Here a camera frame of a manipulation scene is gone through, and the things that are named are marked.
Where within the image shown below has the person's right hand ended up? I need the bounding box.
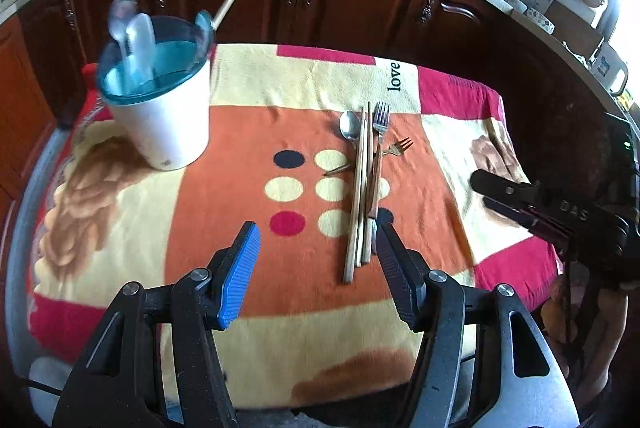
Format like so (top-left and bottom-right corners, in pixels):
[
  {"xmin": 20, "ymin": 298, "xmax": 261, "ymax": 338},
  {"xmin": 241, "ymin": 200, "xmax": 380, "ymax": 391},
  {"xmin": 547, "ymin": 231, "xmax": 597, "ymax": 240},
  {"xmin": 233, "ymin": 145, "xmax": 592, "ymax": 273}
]
[{"xmin": 541, "ymin": 279, "xmax": 577, "ymax": 345}]

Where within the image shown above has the printed blanket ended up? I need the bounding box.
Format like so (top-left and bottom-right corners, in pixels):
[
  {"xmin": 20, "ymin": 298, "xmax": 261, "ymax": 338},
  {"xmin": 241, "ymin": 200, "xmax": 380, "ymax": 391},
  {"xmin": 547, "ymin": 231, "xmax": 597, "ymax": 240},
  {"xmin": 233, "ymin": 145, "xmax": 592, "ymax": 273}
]
[{"xmin": 27, "ymin": 42, "xmax": 563, "ymax": 409}]

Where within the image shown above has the black cable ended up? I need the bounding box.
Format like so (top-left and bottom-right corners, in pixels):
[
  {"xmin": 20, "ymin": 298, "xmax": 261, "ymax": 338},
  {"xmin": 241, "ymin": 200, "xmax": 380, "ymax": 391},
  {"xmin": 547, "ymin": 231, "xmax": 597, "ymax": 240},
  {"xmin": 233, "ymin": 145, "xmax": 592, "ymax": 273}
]
[{"xmin": 20, "ymin": 375, "xmax": 66, "ymax": 398}]

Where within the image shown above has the person's right forearm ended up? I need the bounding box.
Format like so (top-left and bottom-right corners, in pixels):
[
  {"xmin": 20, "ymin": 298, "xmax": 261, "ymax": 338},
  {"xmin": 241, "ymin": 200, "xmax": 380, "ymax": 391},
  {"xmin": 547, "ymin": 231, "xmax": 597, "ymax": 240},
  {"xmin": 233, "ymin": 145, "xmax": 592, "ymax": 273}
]
[{"xmin": 585, "ymin": 287, "xmax": 632, "ymax": 389}]

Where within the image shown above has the patterned bowl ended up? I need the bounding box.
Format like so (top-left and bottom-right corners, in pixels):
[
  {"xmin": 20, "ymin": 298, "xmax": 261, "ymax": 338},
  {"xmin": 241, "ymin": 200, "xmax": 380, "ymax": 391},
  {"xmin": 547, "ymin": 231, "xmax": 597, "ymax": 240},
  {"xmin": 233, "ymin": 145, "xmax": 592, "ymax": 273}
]
[{"xmin": 527, "ymin": 8, "xmax": 557, "ymax": 33}]

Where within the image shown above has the window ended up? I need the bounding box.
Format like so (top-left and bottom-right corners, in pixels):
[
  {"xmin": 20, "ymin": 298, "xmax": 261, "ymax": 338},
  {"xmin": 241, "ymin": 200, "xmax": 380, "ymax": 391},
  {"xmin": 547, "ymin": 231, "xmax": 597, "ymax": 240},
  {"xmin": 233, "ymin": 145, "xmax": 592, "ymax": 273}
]
[{"xmin": 597, "ymin": 0, "xmax": 640, "ymax": 73}]

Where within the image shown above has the small gold fork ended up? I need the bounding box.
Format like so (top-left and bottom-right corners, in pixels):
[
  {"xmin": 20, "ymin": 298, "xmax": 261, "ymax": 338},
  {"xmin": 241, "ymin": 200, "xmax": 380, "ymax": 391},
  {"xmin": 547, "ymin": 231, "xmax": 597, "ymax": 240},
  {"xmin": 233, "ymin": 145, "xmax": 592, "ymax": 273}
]
[{"xmin": 324, "ymin": 137, "xmax": 415, "ymax": 177}]

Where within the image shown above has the white electric kettle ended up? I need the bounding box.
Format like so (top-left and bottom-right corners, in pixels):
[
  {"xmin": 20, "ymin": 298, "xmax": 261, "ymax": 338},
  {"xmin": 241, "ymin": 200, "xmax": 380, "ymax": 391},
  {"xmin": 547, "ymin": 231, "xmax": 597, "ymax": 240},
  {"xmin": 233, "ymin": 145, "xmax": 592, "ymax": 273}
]
[{"xmin": 587, "ymin": 42, "xmax": 628, "ymax": 96}]

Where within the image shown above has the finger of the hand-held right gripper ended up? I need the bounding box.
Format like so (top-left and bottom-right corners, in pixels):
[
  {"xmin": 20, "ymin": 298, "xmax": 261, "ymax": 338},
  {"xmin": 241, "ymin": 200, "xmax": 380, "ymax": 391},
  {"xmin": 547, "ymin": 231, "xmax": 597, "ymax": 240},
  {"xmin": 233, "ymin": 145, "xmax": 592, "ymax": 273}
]
[
  {"xmin": 484, "ymin": 198, "xmax": 569, "ymax": 245},
  {"xmin": 470, "ymin": 169, "xmax": 545, "ymax": 209}
]

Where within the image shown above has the white rag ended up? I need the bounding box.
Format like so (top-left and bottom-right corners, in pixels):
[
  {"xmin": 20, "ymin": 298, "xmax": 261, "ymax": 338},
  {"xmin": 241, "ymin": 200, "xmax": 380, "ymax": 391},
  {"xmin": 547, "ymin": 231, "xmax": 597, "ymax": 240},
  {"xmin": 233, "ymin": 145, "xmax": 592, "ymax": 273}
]
[{"xmin": 562, "ymin": 42, "xmax": 591, "ymax": 63}]

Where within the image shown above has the large metal fork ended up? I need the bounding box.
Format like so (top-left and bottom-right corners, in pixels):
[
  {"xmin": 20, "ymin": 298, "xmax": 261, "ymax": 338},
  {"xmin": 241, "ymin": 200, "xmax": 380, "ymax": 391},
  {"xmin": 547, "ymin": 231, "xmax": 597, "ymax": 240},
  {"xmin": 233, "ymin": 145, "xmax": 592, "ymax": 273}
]
[{"xmin": 369, "ymin": 102, "xmax": 391, "ymax": 255}]

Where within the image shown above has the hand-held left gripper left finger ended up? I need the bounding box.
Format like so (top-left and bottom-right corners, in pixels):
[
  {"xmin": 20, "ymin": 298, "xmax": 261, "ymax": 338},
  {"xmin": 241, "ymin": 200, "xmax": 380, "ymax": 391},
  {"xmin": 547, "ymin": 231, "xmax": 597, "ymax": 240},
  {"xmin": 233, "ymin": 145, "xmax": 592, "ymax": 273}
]
[{"xmin": 52, "ymin": 221, "xmax": 262, "ymax": 428}]

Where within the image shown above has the white utensil holder teal rim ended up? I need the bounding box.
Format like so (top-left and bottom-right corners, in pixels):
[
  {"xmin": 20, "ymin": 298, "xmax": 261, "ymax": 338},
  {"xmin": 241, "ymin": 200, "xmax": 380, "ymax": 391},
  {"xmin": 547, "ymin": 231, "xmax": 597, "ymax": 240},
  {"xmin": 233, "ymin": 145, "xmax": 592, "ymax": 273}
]
[{"xmin": 96, "ymin": 10, "xmax": 217, "ymax": 171}]

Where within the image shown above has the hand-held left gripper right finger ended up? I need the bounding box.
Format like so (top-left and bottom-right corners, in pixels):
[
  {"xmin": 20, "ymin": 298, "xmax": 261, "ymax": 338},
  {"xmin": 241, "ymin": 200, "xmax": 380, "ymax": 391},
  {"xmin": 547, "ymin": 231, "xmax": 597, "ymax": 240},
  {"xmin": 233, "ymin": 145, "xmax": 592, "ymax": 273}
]
[{"xmin": 376, "ymin": 223, "xmax": 582, "ymax": 428}]

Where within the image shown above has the wooden cutting board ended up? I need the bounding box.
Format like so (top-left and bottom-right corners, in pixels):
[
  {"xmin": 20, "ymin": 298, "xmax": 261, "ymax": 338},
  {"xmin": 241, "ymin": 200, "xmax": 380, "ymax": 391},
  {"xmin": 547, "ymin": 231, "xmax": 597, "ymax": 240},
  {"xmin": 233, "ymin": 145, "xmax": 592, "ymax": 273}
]
[{"xmin": 545, "ymin": 0, "xmax": 606, "ymax": 58}]

